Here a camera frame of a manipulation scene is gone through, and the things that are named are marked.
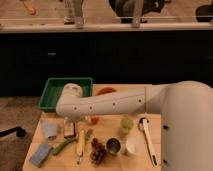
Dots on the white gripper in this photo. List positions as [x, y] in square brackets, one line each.
[69, 121]

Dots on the brown white eraser block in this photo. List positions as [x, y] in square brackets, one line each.
[69, 130]

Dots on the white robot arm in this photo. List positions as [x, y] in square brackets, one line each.
[186, 110]

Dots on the crumpled grey cloth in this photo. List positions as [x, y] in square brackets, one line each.
[50, 130]

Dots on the orange tomato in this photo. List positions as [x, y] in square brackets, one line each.
[94, 119]

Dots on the yellow banana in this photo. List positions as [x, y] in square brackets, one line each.
[81, 143]

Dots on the green chili pepper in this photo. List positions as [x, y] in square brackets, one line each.
[62, 145]

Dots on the green plastic tray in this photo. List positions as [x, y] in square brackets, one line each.
[53, 89]

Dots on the dark grape bunch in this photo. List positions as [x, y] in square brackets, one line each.
[98, 152]

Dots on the blue sponge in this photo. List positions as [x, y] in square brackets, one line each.
[40, 155]

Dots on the red plate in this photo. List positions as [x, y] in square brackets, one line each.
[106, 90]

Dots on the metal cup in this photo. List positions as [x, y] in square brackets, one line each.
[113, 146]

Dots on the black chair base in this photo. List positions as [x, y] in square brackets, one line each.
[19, 131]

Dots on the green apple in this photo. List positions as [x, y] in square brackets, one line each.
[126, 125]

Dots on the white cup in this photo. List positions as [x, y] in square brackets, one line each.
[131, 147]

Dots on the white railing beam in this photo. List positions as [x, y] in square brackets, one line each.
[53, 25]

